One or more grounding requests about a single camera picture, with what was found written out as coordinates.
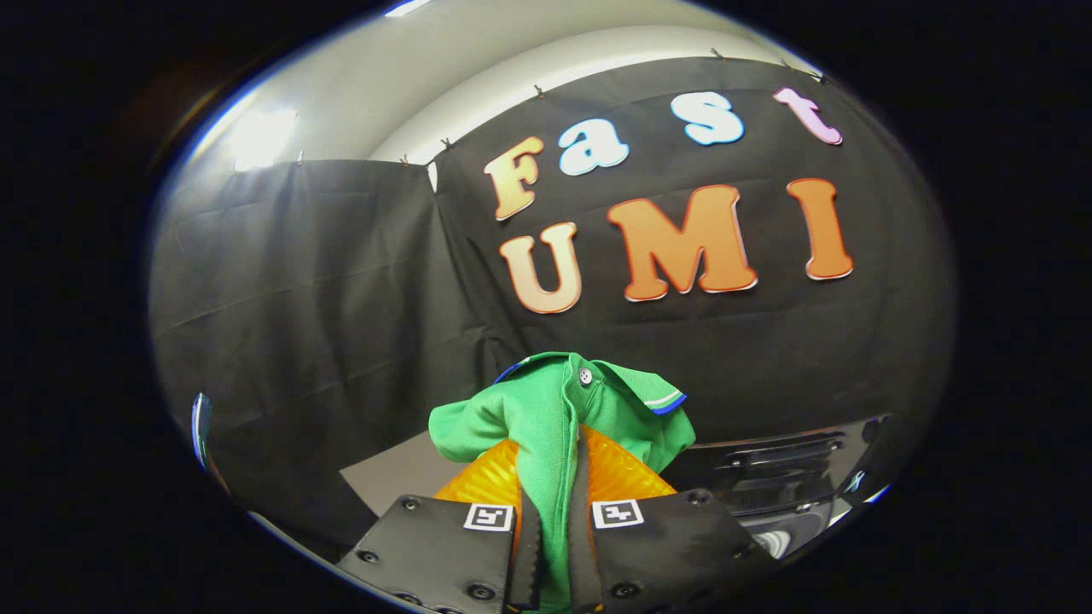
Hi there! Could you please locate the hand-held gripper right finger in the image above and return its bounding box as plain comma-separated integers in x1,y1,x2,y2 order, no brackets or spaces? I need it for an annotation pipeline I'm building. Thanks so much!
567,424,777,614

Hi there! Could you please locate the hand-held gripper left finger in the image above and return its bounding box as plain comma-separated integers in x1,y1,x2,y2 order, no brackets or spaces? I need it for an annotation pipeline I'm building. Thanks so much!
337,437,544,614

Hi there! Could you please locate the green polo shirt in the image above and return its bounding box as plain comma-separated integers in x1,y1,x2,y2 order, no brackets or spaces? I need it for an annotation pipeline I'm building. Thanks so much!
428,351,696,614

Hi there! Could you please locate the smartphone with lit screen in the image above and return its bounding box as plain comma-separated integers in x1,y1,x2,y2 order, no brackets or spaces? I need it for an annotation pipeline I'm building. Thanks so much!
191,392,214,470

